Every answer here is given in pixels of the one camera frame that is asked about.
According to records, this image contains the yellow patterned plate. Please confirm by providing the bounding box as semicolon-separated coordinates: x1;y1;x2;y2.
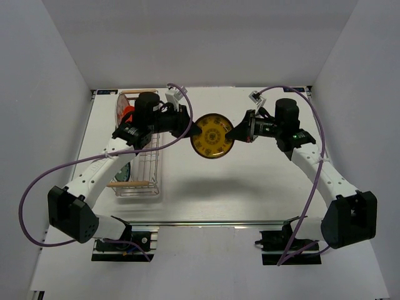
190;113;234;159

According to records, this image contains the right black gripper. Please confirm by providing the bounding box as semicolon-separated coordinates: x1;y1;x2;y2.
226;109;283;143

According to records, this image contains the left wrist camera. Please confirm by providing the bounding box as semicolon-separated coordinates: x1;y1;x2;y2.
165;86;187;111

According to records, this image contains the right blue table label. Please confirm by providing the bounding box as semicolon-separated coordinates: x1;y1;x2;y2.
283;87;306;93

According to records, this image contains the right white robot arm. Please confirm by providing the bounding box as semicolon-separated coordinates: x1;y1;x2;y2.
226;98;378;249

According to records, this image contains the white drip tray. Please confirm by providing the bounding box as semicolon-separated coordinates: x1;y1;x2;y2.
113;187;162;203

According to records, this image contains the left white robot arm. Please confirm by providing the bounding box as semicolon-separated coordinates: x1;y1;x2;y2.
47;87;201;249

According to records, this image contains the wire dish rack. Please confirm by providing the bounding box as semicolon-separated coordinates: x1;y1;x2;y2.
107;89;161;190

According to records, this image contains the left blue table label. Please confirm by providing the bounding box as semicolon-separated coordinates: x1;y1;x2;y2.
96;89;118;95

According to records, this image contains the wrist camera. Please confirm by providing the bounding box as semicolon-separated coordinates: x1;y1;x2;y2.
165;86;187;111
249;91;266;111

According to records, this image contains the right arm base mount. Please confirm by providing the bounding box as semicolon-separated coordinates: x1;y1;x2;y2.
254;220;322;266

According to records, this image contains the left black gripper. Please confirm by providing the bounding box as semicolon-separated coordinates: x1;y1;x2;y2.
149;104;203;139

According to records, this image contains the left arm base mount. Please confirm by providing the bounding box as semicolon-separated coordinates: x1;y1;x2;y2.
91;226;159;263

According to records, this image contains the orange plate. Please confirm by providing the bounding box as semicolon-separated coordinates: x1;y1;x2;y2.
121;106;135;123

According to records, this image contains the blue table label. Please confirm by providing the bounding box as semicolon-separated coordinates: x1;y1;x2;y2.
283;87;306;93
96;89;118;95

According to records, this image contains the teal blue patterned plate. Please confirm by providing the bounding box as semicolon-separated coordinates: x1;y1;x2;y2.
114;162;131;182

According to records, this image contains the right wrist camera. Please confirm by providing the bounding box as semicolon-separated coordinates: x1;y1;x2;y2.
249;91;266;111

